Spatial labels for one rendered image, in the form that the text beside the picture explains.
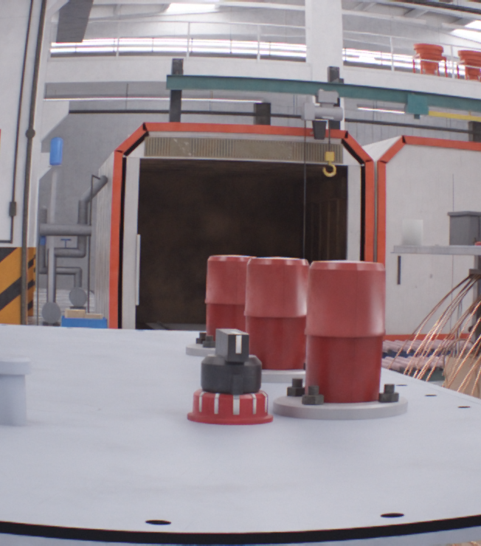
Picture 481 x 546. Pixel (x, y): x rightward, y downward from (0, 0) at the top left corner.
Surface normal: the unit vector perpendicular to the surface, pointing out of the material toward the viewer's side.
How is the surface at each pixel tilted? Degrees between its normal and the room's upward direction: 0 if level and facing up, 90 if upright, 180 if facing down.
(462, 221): 88
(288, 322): 91
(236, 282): 89
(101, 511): 0
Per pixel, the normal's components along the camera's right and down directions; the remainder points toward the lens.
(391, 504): 0.03, -1.00
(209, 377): -0.65, -0.01
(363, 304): 0.29, 0.00
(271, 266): -0.19, -0.01
